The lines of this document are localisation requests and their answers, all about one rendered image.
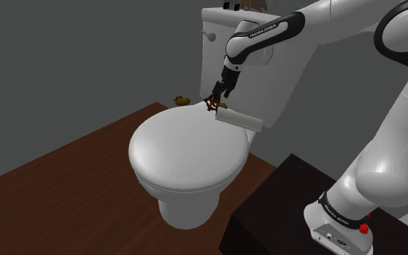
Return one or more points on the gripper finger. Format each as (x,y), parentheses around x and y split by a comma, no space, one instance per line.
(217,89)
(228,92)

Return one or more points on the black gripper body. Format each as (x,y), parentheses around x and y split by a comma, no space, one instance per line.
(230,76)

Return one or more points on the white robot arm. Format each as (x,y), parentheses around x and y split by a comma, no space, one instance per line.
(384,155)

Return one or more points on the small brown round object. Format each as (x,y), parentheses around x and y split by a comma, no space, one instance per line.
(222,105)

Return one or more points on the dark brown tangled object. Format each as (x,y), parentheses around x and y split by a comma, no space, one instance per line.
(211,105)

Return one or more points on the white paper roll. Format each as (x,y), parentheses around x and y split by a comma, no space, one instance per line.
(239,120)

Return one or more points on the brown animal figure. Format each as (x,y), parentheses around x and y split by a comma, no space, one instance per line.
(182,101)

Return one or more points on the white toilet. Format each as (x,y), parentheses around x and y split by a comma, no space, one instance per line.
(186,152)

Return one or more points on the black and white object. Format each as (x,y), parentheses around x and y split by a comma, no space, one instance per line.
(231,4)

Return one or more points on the brown wicker object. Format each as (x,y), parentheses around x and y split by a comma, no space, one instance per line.
(254,4)

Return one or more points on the dark robot stand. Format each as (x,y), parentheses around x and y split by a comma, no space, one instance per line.
(277,208)

